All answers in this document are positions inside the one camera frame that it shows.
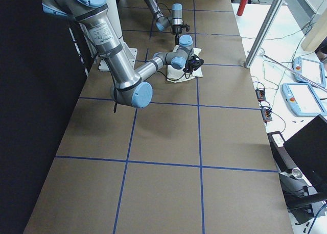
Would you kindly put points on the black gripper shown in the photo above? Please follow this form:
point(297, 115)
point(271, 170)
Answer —
point(176, 29)
point(189, 64)

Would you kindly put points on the cream long-sleeve t-shirt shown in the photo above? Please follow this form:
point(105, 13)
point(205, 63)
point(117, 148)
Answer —
point(177, 75)

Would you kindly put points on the orange black connector block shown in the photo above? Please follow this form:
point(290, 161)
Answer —
point(260, 94)

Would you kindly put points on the red cylindrical bottle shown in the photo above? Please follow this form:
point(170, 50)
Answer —
point(241, 7)

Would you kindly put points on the near blue teach pendant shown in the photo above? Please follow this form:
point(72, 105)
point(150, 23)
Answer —
point(302, 99)

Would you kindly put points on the blue teach pendant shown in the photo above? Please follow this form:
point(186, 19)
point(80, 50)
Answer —
point(312, 70)
point(302, 99)

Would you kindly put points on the far blue teach pendant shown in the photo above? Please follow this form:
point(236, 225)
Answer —
point(312, 70)

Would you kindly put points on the black box with label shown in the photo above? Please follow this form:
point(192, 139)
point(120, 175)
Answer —
point(280, 154)

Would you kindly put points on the black monitor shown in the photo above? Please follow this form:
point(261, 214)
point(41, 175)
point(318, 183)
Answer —
point(307, 148)

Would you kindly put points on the silver metal cup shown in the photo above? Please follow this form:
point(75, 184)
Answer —
point(295, 173)

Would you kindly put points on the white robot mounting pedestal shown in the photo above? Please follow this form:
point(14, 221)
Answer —
point(122, 40)

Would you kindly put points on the aluminium frame post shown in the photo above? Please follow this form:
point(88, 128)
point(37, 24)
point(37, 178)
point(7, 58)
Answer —
point(271, 15)

